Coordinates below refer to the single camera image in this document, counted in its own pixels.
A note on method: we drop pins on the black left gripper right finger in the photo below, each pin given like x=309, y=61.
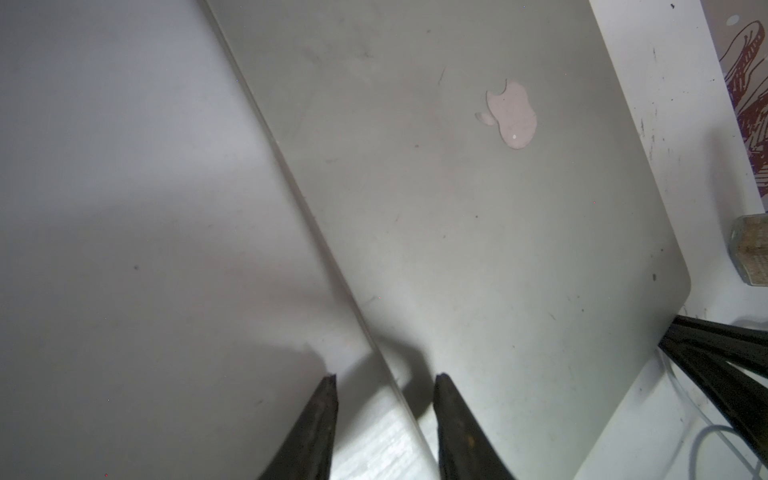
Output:
x=464, y=451

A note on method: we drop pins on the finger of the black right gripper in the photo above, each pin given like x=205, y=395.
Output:
x=744, y=347
x=739, y=398

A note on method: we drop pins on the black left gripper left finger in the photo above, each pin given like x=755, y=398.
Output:
x=307, y=451

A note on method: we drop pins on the silver laptop on right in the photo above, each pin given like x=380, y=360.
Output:
x=475, y=172

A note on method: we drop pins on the silver-lid glass spice jar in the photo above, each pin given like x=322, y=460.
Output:
x=747, y=248

